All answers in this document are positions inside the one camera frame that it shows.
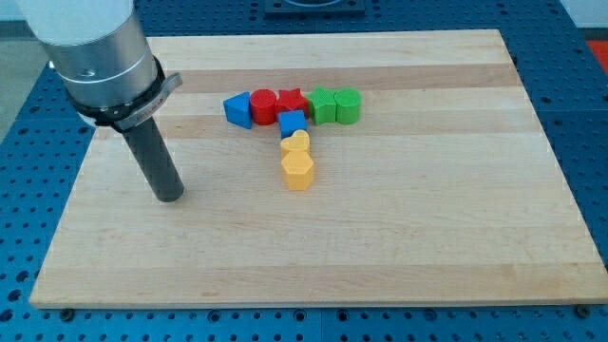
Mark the red star block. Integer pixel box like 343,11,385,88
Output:
275,88,310,119

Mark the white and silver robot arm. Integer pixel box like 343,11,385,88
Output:
16,0,184,202

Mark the green cylinder block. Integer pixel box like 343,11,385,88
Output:
334,87,362,124

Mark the yellow hexagon block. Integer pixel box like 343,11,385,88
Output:
281,151,314,191

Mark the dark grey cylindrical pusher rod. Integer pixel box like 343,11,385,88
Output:
123,118,184,202

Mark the black clamp ring with bracket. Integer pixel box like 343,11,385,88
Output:
49,55,183,132

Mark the blue triangle block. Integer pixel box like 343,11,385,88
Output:
223,92,253,129

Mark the yellow heart block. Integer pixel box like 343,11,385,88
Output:
280,129,311,158

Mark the green star block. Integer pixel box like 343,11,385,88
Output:
307,86,336,125

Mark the red cylinder block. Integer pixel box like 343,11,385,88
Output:
250,89,276,125

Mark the blue cube block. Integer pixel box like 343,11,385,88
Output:
277,110,308,139

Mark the light wooden board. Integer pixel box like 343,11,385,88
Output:
29,29,607,309

